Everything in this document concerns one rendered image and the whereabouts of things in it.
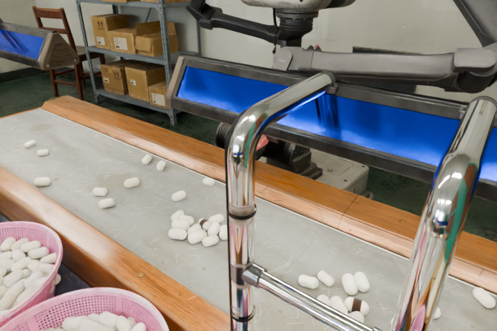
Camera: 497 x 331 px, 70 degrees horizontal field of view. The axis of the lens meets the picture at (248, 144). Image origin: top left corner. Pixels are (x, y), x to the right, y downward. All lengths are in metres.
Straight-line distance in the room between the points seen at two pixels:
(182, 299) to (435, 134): 0.43
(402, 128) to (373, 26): 2.23
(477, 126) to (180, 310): 0.46
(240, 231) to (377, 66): 0.56
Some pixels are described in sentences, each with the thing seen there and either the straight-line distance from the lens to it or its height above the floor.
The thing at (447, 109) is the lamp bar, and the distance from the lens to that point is 0.38.
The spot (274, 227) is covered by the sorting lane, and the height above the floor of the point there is 0.74.
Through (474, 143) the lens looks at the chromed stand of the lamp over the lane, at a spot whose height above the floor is 1.12.
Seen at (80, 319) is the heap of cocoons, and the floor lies 0.75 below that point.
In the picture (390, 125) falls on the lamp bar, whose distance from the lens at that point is 0.38.
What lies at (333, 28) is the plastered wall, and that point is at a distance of 2.68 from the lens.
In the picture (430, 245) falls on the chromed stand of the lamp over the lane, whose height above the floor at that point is 1.07.
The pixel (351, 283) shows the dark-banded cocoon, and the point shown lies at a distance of 0.65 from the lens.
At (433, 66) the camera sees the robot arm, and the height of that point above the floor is 1.05.
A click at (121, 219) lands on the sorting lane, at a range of 0.83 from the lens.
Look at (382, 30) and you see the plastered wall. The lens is 2.58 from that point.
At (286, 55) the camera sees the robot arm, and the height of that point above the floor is 1.05.
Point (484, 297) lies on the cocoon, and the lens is 0.71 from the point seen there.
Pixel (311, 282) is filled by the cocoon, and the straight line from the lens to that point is 0.64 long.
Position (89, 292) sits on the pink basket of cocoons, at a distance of 0.65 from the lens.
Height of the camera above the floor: 1.22
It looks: 26 degrees down
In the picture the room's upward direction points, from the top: straight up
